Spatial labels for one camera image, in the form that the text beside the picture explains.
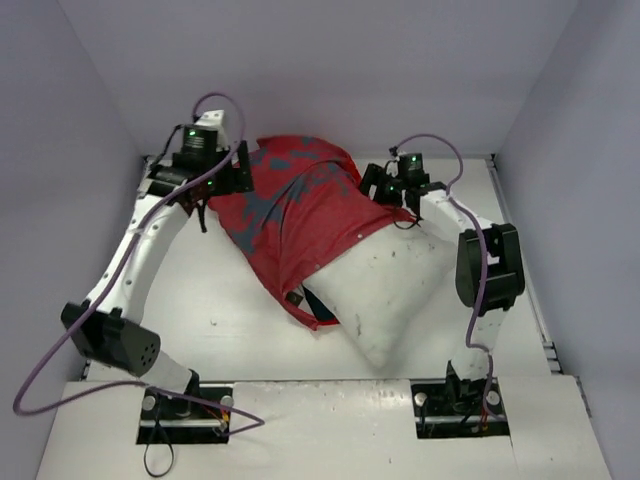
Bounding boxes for red printed pillowcase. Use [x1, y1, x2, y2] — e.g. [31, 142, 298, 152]
[208, 135, 411, 330]

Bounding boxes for white pillow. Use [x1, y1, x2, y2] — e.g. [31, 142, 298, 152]
[303, 225, 456, 369]

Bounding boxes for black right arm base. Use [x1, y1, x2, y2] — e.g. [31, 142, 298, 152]
[410, 365, 510, 440]

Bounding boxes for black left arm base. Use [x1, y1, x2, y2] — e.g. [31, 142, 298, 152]
[136, 385, 233, 445]

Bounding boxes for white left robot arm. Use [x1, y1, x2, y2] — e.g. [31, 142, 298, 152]
[61, 110, 253, 397]

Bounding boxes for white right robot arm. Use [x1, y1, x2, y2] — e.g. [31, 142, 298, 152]
[359, 153, 525, 403]

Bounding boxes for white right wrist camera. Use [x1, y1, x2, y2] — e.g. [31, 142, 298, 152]
[389, 145, 403, 163]

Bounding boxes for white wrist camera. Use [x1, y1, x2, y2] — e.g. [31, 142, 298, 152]
[194, 109, 229, 150]
[389, 145, 403, 163]

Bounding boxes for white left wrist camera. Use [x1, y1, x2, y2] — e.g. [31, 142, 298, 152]
[194, 109, 229, 150]

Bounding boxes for black cable loop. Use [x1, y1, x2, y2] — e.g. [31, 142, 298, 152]
[143, 419, 177, 478]

